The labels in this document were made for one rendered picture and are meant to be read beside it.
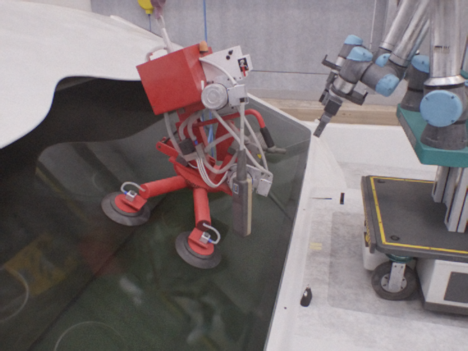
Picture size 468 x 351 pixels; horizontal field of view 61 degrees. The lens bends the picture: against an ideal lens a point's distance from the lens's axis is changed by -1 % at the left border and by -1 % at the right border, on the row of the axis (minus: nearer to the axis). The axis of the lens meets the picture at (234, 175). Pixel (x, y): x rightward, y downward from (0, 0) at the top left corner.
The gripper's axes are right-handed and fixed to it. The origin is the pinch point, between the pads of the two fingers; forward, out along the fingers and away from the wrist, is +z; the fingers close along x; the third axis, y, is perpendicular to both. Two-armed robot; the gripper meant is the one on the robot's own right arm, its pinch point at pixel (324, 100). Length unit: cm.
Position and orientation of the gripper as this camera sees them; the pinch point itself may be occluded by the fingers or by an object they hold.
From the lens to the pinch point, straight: 199.3
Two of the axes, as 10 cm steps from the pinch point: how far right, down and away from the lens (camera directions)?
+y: 9.1, 4.2, 0.4
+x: 0.9, -2.8, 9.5
